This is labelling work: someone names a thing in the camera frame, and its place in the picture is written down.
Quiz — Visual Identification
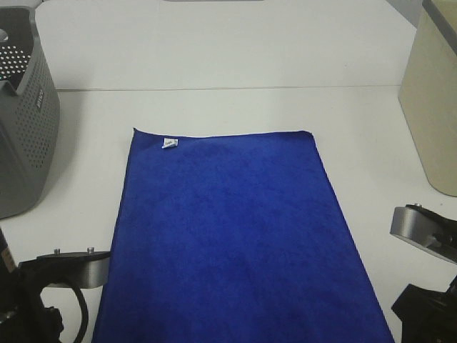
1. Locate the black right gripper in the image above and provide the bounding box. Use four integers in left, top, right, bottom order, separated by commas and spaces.
391, 280, 456, 342

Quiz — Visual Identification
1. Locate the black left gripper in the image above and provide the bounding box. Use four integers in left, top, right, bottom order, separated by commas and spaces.
1, 264, 63, 342

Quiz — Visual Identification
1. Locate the blue microfibre towel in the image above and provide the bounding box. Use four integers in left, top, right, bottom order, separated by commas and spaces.
93, 131, 393, 342

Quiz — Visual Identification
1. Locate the beige plastic bin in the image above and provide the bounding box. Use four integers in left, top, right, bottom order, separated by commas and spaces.
398, 1, 456, 197

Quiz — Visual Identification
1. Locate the grey perforated laundry basket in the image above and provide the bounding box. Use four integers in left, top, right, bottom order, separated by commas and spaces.
1, 6, 60, 218

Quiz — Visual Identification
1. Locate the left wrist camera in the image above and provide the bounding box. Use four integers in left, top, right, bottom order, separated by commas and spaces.
19, 247, 111, 289

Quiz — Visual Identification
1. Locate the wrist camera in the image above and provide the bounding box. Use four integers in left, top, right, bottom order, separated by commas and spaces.
390, 204, 456, 264
19, 247, 111, 289

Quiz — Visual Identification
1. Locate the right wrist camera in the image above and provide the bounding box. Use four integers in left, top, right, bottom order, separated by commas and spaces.
390, 204, 456, 264

